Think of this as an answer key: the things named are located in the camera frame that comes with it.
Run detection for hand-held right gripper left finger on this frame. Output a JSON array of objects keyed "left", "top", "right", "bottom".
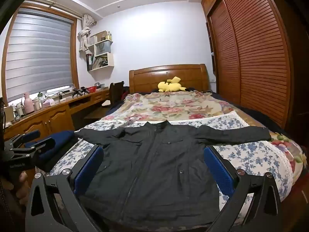
[{"left": 25, "top": 145, "right": 107, "bottom": 232}]

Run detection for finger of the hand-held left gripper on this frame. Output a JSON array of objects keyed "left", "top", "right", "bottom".
[
  {"left": 13, "top": 137, "right": 56, "bottom": 160},
  {"left": 5, "top": 130, "right": 41, "bottom": 148}
]

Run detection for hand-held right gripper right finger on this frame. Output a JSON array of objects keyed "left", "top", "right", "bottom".
[{"left": 203, "top": 146, "right": 283, "bottom": 232}]

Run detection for black jacket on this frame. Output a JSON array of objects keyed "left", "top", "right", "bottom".
[{"left": 75, "top": 120, "right": 272, "bottom": 231}]

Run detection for person's left hand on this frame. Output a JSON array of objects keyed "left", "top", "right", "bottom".
[{"left": 14, "top": 171, "right": 31, "bottom": 206}]

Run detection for wooden desk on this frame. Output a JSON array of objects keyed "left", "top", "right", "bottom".
[{"left": 3, "top": 87, "right": 111, "bottom": 155}]

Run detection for pink thermos jug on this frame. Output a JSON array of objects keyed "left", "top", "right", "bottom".
[{"left": 22, "top": 92, "right": 35, "bottom": 114}]

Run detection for blue floral white sheet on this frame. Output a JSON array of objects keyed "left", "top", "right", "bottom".
[{"left": 49, "top": 111, "right": 294, "bottom": 223}]

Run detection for grey window blind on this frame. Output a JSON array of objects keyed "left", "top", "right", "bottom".
[{"left": 5, "top": 8, "right": 73, "bottom": 102}]

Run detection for red floral blanket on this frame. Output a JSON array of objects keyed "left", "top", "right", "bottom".
[{"left": 100, "top": 90, "right": 303, "bottom": 174}]

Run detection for dark wooden chair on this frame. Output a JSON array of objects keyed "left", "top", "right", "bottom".
[{"left": 101, "top": 81, "right": 125, "bottom": 107}]

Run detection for yellow plush toy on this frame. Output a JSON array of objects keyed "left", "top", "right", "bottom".
[{"left": 158, "top": 77, "right": 187, "bottom": 93}]

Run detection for leaning books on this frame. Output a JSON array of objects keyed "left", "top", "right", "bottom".
[{"left": 93, "top": 56, "right": 109, "bottom": 69}]

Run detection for wooden bed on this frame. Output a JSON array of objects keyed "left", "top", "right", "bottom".
[{"left": 129, "top": 64, "right": 209, "bottom": 94}]

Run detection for grey paper bag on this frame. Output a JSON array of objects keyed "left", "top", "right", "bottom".
[{"left": 95, "top": 41, "right": 111, "bottom": 56}]

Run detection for tied beige curtain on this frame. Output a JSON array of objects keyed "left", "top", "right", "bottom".
[{"left": 78, "top": 14, "right": 97, "bottom": 53}]

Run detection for wooden room door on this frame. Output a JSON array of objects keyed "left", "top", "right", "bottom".
[{"left": 288, "top": 10, "right": 309, "bottom": 138}]

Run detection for wooden louvred wardrobe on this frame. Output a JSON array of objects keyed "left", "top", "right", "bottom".
[{"left": 201, "top": 0, "right": 294, "bottom": 136}]

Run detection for wooden window frame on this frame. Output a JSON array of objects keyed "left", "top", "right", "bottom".
[{"left": 1, "top": 2, "right": 81, "bottom": 105}]

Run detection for white wall shelf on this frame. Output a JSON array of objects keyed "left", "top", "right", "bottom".
[{"left": 86, "top": 31, "right": 114, "bottom": 72}]

